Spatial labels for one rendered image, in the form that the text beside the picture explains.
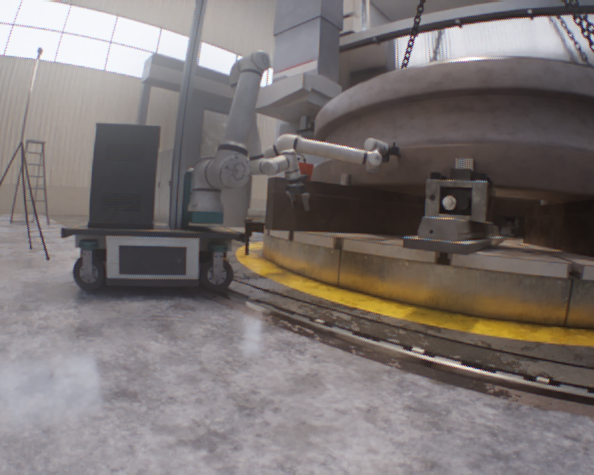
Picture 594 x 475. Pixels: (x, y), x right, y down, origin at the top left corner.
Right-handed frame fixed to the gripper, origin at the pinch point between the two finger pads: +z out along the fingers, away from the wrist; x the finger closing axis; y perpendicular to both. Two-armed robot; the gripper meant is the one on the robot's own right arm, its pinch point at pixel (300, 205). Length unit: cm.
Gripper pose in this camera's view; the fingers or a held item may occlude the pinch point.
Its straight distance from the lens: 197.4
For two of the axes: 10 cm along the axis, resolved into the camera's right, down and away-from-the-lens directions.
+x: 5.3, 2.0, -8.2
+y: -8.2, 3.8, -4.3
